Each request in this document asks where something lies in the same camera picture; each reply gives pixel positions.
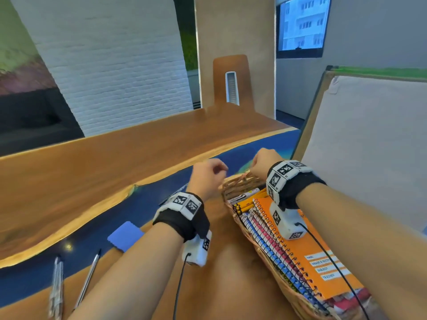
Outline brown wooden chair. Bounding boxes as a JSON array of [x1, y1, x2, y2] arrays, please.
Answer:
[[213, 55, 256, 110]]

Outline window with building view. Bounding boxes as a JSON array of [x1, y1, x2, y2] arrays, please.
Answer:
[[276, 0, 333, 60]]

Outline black right wrist marker band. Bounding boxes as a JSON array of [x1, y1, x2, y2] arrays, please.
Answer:
[[266, 160, 327, 211]]

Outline black left wrist marker band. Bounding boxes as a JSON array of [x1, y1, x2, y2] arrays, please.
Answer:
[[153, 191, 211, 243]]

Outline blue spiral notebook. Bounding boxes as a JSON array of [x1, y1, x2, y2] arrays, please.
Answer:
[[238, 213, 331, 314]]

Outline dark sofa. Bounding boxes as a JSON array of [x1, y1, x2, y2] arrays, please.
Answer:
[[0, 88, 85, 157]]

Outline black left camera cable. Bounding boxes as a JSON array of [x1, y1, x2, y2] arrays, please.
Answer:
[[172, 252, 191, 320]]

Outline green foliage wall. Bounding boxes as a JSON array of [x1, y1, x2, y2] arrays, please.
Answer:
[[181, 29, 199, 72]]

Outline orange spiral notebook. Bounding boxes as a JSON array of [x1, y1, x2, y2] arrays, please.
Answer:
[[253, 196, 364, 300]]

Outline blue eraser block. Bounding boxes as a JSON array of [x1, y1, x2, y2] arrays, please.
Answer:
[[107, 220, 145, 253]]

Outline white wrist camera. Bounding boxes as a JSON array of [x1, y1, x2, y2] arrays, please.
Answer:
[[181, 229, 213, 267], [269, 202, 307, 240]]

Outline person's right forearm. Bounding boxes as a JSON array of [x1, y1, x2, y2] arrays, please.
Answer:
[[296, 182, 427, 320]]

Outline black white markers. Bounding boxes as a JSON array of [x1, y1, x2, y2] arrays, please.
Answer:
[[228, 188, 260, 202]]

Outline black camera cable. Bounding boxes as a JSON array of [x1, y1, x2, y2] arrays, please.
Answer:
[[172, 252, 191, 320], [295, 222, 370, 320]]

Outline black right camera cable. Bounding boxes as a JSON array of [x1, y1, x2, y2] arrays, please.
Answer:
[[295, 222, 370, 320]]

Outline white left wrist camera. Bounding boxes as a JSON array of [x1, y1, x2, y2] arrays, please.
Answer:
[[181, 229, 213, 267]]

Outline person's left forearm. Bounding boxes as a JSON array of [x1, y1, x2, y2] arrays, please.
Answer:
[[68, 222, 184, 320]]

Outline large abstract wall painting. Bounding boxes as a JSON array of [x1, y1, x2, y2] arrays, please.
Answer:
[[0, 0, 57, 96]]

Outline pink spiral notebook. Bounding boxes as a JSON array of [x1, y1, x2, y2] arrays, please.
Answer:
[[248, 209, 371, 314]]

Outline person's right hand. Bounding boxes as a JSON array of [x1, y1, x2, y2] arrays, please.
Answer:
[[249, 148, 285, 180]]

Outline brown metal-framed board panel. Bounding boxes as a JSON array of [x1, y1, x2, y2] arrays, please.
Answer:
[[194, 0, 277, 120]]

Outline woven wicker basket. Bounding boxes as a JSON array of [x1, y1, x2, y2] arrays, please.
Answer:
[[218, 171, 371, 320]]

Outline wooden table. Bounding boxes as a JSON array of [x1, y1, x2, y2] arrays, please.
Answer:
[[0, 102, 301, 320]]

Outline white paper sheet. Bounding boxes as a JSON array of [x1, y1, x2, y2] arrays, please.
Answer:
[[301, 76, 427, 234]]

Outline bunch of yellow pencils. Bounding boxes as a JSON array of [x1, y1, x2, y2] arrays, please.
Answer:
[[232, 189, 269, 214]]

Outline black wrist marker band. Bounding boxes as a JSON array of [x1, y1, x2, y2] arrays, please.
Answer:
[[153, 191, 211, 243], [266, 160, 327, 211]]

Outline grey clear pen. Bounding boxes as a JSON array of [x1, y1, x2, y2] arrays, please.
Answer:
[[159, 184, 188, 206]]

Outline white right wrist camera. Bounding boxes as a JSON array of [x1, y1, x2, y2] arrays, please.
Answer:
[[269, 202, 307, 240]]

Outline person's left hand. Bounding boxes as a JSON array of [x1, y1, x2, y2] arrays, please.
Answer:
[[185, 159, 230, 203]]

